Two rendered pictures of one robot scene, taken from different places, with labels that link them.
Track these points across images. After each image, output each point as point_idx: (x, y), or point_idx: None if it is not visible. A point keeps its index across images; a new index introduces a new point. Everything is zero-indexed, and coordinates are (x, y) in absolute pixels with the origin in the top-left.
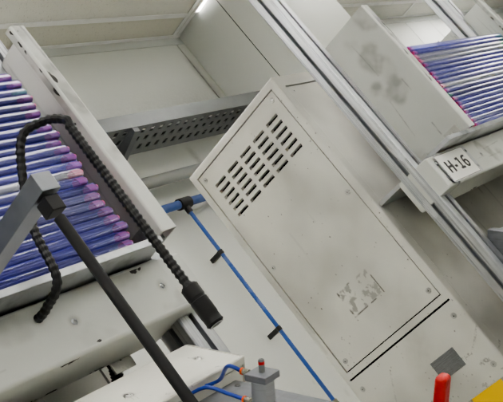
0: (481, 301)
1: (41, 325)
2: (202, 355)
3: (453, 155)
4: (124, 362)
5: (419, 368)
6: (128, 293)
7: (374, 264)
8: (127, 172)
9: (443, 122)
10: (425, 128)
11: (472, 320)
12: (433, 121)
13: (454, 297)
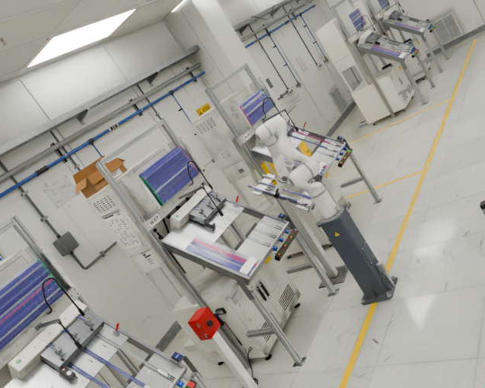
0: (249, 159)
1: (189, 186)
2: (207, 187)
3: (246, 133)
4: None
5: (235, 170)
6: (198, 179)
7: (229, 150)
8: (197, 161)
9: (245, 125)
10: (242, 125)
11: (246, 164)
12: (243, 124)
13: (243, 159)
